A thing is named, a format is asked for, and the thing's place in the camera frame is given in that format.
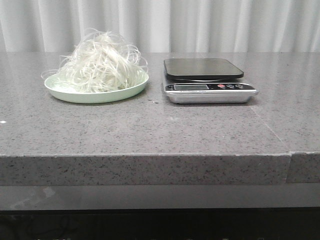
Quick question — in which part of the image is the white vermicelli noodle bundle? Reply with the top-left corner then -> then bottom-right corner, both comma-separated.
41,28 -> 149,94

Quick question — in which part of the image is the silver black kitchen scale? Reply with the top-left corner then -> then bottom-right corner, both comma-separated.
163,58 -> 259,104

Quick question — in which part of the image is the pale green round plate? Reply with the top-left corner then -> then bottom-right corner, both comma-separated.
41,72 -> 149,104

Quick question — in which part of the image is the white pleated curtain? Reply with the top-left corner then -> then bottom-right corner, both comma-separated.
0,0 -> 320,53

